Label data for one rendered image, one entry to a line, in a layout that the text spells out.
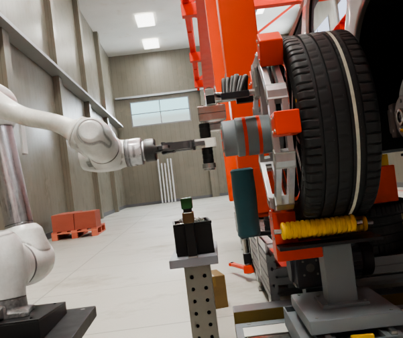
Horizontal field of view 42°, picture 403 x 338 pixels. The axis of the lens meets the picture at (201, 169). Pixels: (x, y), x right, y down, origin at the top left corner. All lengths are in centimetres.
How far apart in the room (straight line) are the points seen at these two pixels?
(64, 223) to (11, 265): 762
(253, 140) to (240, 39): 70
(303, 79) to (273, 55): 16
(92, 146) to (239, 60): 104
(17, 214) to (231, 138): 81
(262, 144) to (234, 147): 10
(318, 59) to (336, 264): 71
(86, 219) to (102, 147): 781
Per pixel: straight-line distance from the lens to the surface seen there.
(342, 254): 189
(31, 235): 195
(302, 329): 196
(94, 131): 151
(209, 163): 168
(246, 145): 181
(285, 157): 161
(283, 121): 153
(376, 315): 180
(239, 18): 241
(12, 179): 200
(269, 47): 171
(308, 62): 167
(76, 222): 936
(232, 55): 236
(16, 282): 178
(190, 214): 180
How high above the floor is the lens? 71
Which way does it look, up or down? 1 degrees up
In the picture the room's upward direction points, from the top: 7 degrees counter-clockwise
